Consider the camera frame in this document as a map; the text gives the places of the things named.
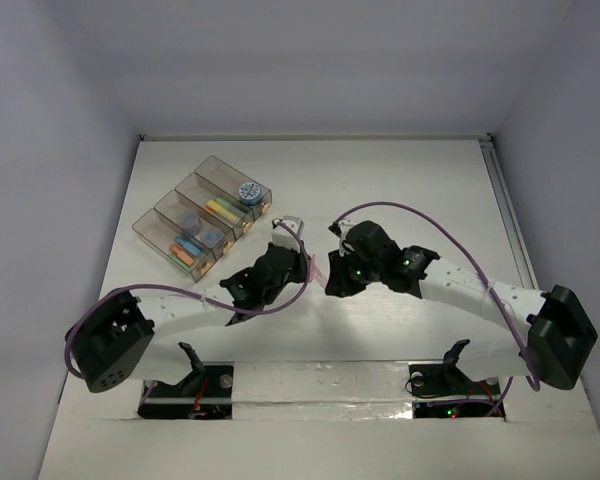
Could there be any blue slime jar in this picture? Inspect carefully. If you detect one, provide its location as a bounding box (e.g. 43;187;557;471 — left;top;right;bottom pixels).
238;181;262;206

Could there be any orange clear clip pen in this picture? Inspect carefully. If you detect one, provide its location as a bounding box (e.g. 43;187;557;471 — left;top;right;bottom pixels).
169;244;195;266

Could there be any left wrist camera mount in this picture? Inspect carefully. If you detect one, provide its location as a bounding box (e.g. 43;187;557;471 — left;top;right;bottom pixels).
271;215;304;252

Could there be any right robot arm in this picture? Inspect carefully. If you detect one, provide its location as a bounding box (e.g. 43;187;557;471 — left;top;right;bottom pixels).
325;221;598;392

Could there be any aluminium rail right edge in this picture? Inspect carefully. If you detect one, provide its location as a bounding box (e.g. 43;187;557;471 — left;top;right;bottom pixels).
479;139;559;354

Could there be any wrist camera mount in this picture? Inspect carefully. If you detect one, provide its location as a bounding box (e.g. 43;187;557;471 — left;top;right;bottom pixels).
271;215;304;252
328;219;355;257

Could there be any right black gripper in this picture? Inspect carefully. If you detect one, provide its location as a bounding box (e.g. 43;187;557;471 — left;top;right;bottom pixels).
325;245;383;298

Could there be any green clear clip pen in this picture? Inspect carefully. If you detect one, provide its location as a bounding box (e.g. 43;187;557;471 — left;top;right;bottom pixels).
171;256;193;271

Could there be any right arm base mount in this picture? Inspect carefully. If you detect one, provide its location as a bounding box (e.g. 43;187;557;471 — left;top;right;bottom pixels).
404;339;506;420

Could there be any blue clear clip pen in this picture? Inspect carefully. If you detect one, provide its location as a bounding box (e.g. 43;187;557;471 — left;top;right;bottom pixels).
175;236;200;257

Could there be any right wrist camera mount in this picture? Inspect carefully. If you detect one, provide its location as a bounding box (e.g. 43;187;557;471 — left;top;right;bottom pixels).
328;219;355;257

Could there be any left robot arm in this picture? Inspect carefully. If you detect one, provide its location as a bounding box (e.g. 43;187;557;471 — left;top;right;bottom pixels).
64;243;311;395

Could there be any pink clear clip pen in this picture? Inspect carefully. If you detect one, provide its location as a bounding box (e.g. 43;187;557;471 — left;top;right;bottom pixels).
310;255;327;288

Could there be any yellow highlighter pen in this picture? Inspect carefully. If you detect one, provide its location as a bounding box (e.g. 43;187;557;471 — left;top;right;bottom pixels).
206;200;239;223

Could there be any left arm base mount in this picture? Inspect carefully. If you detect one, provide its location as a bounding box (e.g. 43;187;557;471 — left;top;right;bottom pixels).
137;342;234;420

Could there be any green highlighter pen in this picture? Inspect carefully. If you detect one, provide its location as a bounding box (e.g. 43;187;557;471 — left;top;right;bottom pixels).
216;197;245;217

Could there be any smoky clear drawer organizer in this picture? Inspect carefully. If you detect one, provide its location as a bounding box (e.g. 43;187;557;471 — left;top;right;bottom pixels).
132;155;273;282

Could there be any small clear blue jar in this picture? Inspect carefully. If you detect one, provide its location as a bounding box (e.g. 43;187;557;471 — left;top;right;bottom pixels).
199;228;224;248

